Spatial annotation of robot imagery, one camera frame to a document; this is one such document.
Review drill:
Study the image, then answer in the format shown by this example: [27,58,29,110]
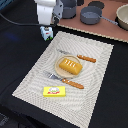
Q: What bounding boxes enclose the brown wooden board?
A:
[58,0,128,42]

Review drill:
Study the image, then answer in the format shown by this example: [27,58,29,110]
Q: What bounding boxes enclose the black round burner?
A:
[88,1,105,9]

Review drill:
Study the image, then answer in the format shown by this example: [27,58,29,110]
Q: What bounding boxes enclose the golden bread loaf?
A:
[59,58,83,75]

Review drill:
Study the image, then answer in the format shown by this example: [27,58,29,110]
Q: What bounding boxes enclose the woven beige placemat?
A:
[13,32,113,128]

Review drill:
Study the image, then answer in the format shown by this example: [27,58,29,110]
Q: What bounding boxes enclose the wooden handled fork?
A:
[43,71,84,89]

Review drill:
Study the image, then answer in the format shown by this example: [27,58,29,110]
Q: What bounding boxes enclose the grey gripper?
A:
[51,2,63,27]

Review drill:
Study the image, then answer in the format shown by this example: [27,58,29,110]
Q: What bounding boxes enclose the small milk carton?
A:
[40,26,53,41]

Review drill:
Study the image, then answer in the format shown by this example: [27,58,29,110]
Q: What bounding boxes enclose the wooden handled knife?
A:
[57,49,96,63]

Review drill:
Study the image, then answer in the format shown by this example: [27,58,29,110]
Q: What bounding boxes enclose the cream bowl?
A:
[116,4,128,30]

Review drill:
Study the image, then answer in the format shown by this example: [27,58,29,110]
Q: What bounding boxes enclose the round beige plate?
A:
[55,55,83,78]

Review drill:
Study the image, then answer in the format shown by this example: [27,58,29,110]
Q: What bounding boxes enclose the grey cooking pot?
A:
[61,0,76,19]

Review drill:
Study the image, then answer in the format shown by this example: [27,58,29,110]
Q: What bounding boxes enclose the grey saucepan with handle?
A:
[80,6,117,25]

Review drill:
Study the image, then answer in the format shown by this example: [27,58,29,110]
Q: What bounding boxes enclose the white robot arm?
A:
[34,0,63,26]

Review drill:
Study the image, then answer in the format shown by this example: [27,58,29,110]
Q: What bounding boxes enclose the yellow butter box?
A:
[43,86,66,97]

